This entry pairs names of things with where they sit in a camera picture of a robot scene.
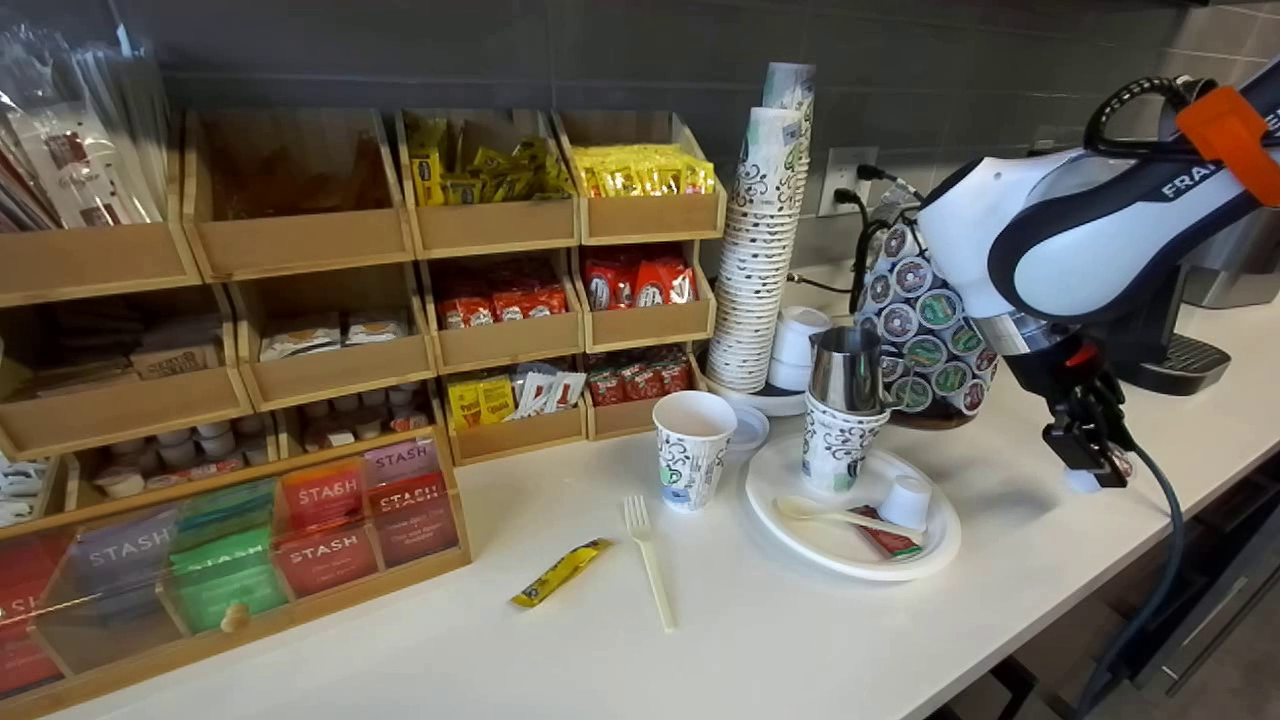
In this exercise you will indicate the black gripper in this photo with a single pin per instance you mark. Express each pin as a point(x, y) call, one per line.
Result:
point(1081, 402)

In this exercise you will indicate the white plastic coffee pod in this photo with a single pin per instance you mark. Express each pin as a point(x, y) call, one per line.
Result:
point(1087, 479)

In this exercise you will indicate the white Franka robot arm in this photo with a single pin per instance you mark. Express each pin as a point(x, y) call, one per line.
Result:
point(1092, 241)

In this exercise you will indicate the small white creamer cup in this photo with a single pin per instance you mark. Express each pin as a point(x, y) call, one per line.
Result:
point(904, 505)

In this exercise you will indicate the red ketchup packet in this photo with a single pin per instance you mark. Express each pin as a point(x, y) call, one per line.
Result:
point(889, 540)

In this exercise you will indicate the dark wood base cabinet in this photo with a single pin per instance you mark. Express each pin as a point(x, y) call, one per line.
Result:
point(1245, 626)

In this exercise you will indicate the patterned paper cup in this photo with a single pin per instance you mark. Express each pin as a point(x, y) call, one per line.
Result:
point(841, 455)
point(691, 464)

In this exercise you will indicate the white plastic spoon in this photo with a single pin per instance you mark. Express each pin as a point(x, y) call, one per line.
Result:
point(824, 512)

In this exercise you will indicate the white paper plate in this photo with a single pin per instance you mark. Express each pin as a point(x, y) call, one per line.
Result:
point(814, 540)

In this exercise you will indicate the stack of white cups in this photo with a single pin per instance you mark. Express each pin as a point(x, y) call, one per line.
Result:
point(801, 346)

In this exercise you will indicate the stack of patterned paper cups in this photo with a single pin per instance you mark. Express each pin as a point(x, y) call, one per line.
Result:
point(760, 241)

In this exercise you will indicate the red packets pile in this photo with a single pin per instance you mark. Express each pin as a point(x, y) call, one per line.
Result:
point(500, 304)
point(643, 376)
point(643, 282)

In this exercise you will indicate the yellow stick packet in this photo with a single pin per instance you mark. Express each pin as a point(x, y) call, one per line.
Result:
point(560, 573)

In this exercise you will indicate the yellow green packets pile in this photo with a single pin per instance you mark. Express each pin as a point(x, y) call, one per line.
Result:
point(484, 166)

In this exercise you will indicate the maroon Stash tea bags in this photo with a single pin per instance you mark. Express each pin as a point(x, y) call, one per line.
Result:
point(412, 512)

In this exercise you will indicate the dark creamer cups pile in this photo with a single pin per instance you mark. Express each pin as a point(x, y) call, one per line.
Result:
point(355, 423)

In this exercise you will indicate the white sugar packets pile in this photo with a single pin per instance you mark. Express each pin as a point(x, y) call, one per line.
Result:
point(332, 336)

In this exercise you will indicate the red Stash tea bags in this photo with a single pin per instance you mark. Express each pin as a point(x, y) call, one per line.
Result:
point(24, 615)
point(320, 533)

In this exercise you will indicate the wooden condiment organizer shelf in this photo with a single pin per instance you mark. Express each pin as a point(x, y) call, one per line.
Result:
point(306, 245)

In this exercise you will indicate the brown cardboard box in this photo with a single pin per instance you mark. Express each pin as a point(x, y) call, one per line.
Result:
point(242, 563)

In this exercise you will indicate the green Stash tea bags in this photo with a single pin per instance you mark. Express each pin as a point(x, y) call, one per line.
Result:
point(224, 563)

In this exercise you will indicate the white creamer cups pile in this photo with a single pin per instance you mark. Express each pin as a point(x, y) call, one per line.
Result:
point(172, 455)

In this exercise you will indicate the brown packets pile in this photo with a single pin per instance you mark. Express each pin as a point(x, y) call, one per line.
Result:
point(172, 354)

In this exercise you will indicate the grey Stash tea bags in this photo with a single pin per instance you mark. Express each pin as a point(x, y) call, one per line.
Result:
point(122, 573)

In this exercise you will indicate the clear bag of stirrers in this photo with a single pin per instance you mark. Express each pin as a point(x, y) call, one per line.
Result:
point(67, 144)

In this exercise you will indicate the white wall outlet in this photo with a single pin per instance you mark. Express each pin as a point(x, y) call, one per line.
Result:
point(838, 181)

